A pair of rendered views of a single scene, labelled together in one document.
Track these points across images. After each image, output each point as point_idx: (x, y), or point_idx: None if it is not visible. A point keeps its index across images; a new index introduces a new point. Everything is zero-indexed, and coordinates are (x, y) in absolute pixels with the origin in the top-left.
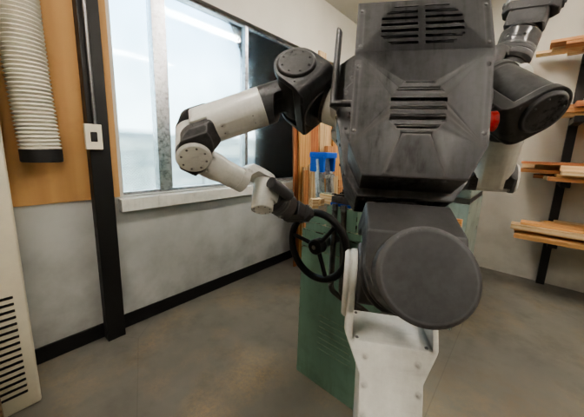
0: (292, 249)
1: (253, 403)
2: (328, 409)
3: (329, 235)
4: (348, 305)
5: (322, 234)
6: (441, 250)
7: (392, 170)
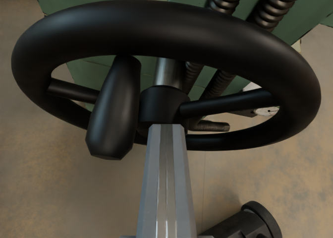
0: (63, 117)
1: (73, 184)
2: (141, 146)
3: None
4: None
5: None
6: None
7: None
